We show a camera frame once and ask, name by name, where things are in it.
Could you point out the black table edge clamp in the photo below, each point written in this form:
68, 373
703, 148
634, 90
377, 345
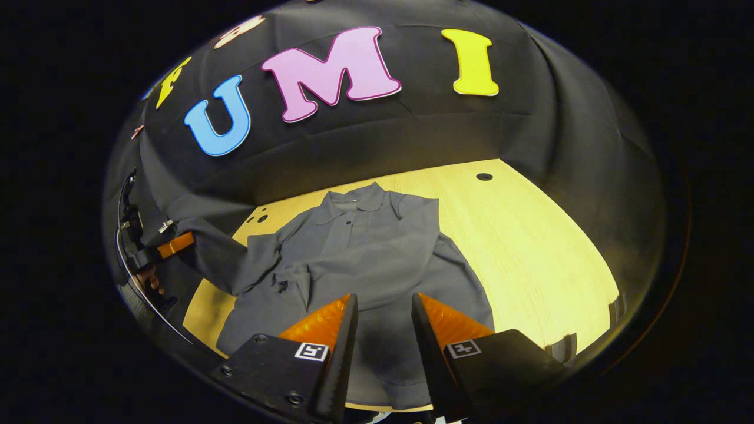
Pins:
561, 347
617, 306

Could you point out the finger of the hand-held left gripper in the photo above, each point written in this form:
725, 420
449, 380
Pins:
175, 245

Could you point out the copper clip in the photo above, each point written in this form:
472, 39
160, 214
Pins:
136, 131

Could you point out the grey collared shirt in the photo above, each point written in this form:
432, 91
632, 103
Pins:
365, 247

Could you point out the black backdrop cloth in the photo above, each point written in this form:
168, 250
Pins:
412, 135

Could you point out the silver binder clip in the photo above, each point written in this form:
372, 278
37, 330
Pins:
166, 225

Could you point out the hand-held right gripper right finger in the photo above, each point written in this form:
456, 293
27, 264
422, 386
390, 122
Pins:
430, 359

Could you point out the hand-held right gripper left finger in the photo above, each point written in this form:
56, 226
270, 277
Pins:
341, 365

